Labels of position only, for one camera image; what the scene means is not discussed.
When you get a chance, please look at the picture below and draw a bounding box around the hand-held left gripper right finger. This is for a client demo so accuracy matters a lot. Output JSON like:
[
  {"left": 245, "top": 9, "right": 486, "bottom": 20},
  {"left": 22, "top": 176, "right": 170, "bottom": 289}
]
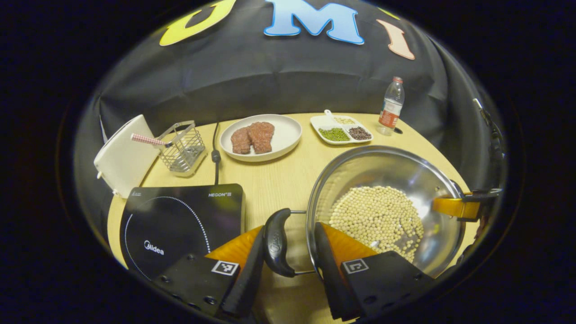
[{"left": 313, "top": 222, "right": 436, "bottom": 321}]

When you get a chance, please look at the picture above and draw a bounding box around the brown meat piece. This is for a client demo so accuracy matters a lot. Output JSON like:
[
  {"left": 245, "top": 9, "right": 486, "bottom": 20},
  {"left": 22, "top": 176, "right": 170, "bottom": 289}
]
[
  {"left": 247, "top": 121, "right": 275, "bottom": 155},
  {"left": 230, "top": 126, "right": 252, "bottom": 155}
]

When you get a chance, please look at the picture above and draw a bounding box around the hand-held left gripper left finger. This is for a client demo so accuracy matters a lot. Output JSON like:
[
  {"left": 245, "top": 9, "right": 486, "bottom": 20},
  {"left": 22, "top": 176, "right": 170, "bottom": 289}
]
[{"left": 152, "top": 225, "right": 267, "bottom": 319}]

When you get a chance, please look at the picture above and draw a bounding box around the pile of dark red beans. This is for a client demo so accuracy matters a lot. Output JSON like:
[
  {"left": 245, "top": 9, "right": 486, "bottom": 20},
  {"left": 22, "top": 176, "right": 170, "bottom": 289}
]
[{"left": 347, "top": 126, "right": 373, "bottom": 141}]

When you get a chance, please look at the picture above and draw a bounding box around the white round plate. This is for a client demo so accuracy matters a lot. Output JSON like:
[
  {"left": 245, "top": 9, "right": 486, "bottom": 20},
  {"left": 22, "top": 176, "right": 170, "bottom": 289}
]
[{"left": 219, "top": 113, "right": 303, "bottom": 163}]

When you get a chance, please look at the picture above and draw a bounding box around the red checked handle utensil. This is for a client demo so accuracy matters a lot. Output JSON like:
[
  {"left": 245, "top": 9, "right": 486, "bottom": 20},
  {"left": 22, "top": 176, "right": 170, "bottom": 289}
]
[{"left": 130, "top": 133, "right": 172, "bottom": 149}]

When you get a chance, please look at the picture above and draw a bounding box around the white toaster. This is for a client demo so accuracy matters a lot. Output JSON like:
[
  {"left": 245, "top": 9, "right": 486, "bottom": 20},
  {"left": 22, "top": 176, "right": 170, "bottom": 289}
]
[{"left": 93, "top": 114, "right": 161, "bottom": 199}]

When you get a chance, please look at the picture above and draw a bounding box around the pile of green mung beans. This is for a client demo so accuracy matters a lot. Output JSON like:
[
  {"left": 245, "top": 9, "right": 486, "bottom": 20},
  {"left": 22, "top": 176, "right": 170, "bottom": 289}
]
[{"left": 319, "top": 127, "right": 351, "bottom": 142}]

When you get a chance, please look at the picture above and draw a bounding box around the pile of soybeans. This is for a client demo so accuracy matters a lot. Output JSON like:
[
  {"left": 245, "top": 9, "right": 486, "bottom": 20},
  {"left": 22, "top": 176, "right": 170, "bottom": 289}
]
[{"left": 328, "top": 185, "right": 425, "bottom": 264}]

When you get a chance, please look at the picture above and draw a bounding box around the black backdrop cloth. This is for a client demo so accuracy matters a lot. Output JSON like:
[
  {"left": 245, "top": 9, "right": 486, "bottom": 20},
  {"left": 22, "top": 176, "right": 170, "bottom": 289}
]
[{"left": 74, "top": 0, "right": 500, "bottom": 216}]

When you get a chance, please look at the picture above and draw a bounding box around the white divided dish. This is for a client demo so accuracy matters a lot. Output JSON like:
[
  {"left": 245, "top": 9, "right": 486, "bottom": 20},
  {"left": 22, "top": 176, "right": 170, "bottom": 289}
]
[{"left": 310, "top": 109, "right": 374, "bottom": 146}]

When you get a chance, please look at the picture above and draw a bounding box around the clear plastic water bottle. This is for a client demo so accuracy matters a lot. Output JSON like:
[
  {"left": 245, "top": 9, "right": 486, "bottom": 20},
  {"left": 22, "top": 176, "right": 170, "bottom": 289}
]
[{"left": 376, "top": 76, "right": 405, "bottom": 137}]

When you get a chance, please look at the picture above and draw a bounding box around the black induction cooktop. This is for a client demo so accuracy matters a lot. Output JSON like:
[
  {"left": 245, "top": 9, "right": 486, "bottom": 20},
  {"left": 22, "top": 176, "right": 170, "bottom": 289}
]
[{"left": 119, "top": 183, "right": 246, "bottom": 280}]

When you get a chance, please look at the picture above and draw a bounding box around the stainless steel pot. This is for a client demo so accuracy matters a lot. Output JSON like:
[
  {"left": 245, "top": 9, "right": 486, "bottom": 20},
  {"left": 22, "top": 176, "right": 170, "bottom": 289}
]
[{"left": 263, "top": 144, "right": 467, "bottom": 278}]

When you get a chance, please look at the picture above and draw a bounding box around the black power cable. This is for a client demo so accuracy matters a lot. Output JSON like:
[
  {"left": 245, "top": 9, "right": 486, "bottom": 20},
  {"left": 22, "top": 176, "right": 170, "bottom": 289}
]
[{"left": 211, "top": 121, "right": 222, "bottom": 185}]

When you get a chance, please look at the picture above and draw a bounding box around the metal wire basket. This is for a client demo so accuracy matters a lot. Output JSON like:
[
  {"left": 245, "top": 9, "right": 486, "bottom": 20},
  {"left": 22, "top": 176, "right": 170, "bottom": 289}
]
[{"left": 155, "top": 120, "right": 209, "bottom": 177}]

